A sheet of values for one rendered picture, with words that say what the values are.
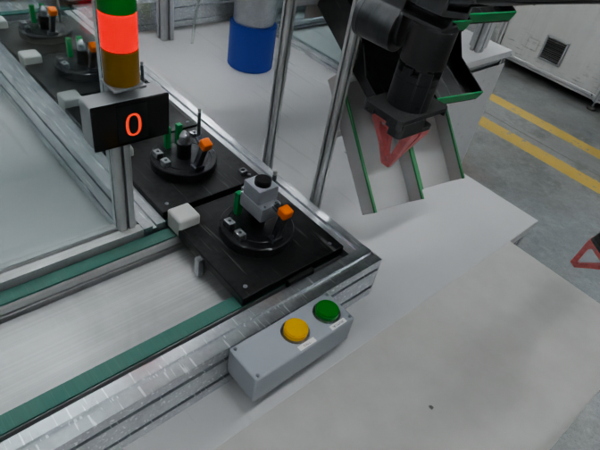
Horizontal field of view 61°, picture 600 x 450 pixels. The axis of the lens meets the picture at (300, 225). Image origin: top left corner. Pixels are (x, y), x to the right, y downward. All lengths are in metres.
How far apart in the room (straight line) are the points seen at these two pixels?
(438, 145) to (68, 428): 0.92
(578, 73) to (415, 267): 3.91
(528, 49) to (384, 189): 4.09
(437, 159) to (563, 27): 3.80
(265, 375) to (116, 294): 0.31
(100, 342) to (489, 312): 0.75
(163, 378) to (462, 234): 0.81
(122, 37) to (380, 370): 0.67
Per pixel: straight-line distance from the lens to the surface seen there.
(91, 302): 0.93
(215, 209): 1.02
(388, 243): 1.20
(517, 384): 1.06
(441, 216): 1.34
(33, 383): 0.86
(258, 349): 0.81
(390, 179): 1.10
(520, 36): 5.11
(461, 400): 0.99
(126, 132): 0.82
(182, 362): 0.79
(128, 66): 0.77
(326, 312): 0.86
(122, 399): 0.77
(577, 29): 4.91
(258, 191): 0.89
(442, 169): 1.22
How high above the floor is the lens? 1.62
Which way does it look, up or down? 40 degrees down
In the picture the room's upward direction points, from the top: 12 degrees clockwise
